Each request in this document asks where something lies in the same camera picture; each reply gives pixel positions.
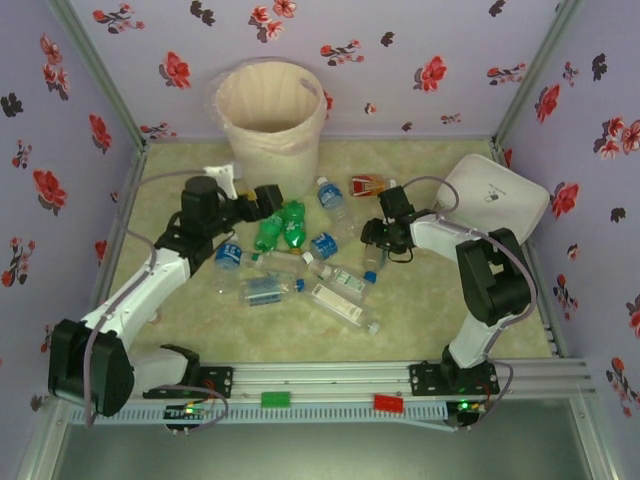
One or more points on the red label clear bottle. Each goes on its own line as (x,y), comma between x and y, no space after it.
(365,186)

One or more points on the blue cap labelled clear bottle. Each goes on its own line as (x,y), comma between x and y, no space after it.
(265,292)

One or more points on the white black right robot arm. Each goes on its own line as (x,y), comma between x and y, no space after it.
(435,235)

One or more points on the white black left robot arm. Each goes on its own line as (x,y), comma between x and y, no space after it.
(145,290)

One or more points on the beige speckled plastic bin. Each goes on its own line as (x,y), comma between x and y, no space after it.
(270,170)

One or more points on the white zip pouch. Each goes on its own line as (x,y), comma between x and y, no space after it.
(490,200)

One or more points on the red plastic block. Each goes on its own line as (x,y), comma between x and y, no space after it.
(389,403)

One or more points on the small circuit board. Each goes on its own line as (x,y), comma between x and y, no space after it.
(187,411)
(465,407)

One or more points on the green plastic block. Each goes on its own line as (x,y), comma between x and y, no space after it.
(276,399)

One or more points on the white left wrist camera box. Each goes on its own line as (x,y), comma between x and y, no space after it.
(222,172)

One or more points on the aluminium frame post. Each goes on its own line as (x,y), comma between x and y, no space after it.
(538,67)
(99,67)

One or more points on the aluminium front frame bar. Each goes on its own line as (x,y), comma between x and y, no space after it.
(47,440)
(595,440)

